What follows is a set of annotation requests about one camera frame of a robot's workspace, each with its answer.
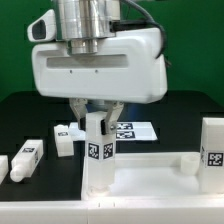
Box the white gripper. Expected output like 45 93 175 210
27 10 167 135

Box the white desk top tray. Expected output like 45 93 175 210
81 152 200 200

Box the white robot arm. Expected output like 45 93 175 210
27 0 167 135

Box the white flat base plate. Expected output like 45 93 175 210
69 122 157 141

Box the white front rail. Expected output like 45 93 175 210
0 195 224 224

